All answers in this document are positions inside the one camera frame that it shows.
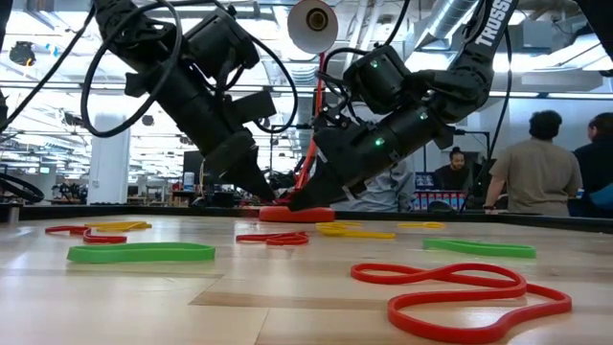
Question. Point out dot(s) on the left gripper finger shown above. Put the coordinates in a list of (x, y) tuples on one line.
[(251, 177)]

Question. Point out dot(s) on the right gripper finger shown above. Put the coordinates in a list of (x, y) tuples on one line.
[(325, 191)]

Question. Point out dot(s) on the yellow rubber band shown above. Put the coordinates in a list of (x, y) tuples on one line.
[(364, 235), (124, 226), (335, 223), (421, 225)]

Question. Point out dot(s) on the red rubber band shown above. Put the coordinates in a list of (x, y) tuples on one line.
[(273, 238), (103, 239), (515, 283)]

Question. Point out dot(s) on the green rubber band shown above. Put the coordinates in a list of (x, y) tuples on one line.
[(96, 254), (503, 251)]

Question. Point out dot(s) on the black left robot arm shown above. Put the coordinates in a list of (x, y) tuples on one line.
[(182, 96)]

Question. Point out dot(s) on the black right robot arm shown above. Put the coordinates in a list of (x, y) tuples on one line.
[(479, 52)]

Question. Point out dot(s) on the red desk lamp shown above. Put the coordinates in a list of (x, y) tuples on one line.
[(297, 214)]

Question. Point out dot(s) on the person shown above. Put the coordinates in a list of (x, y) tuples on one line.
[(536, 172), (388, 191), (452, 177), (596, 163)]

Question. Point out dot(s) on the colourful printed box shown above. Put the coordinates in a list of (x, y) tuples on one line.
[(440, 200)]

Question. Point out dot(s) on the white pillar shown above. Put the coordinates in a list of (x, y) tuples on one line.
[(108, 163)]

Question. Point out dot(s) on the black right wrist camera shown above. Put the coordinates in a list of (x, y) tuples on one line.
[(335, 120)]

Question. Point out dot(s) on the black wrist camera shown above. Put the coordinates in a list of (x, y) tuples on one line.
[(335, 120), (254, 109)]

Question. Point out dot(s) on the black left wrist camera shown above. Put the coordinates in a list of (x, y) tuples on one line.
[(254, 109)]

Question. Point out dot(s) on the silver ventilation duct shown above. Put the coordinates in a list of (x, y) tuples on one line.
[(445, 21)]

